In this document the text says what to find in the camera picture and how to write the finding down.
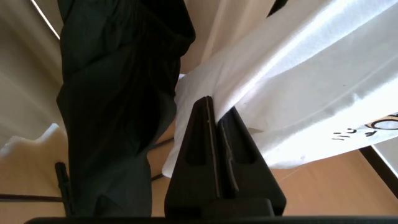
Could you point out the white garment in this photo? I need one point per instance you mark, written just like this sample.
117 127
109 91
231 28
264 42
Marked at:
295 77

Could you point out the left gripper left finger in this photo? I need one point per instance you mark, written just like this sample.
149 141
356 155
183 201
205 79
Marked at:
192 180

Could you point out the black clothes rack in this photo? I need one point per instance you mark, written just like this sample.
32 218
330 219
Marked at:
63 186

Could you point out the black shorts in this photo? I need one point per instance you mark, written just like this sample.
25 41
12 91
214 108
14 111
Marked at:
118 93

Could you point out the beige curtain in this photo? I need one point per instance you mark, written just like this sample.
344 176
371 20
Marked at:
28 77

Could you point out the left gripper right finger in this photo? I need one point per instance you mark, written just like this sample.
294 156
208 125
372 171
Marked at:
255 183

